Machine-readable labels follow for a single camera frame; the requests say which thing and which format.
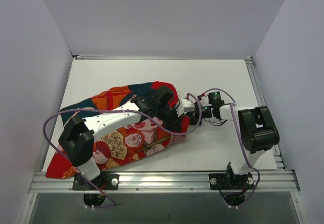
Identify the red pink printed pillowcase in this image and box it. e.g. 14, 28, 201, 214
61, 81, 189, 170

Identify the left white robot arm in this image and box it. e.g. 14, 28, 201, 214
59, 86, 194, 189

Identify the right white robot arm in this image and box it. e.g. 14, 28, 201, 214
189, 88, 279, 188

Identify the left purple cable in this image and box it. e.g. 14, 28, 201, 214
42, 92, 203, 208

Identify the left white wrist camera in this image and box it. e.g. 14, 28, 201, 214
176, 98, 195, 116

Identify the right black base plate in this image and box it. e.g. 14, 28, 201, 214
209, 173, 254, 191

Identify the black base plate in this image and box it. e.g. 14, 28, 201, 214
72, 172, 119, 191
209, 173, 254, 191

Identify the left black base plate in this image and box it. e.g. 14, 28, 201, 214
72, 172, 119, 191

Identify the aluminium front rail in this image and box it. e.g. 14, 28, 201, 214
28, 169, 300, 194

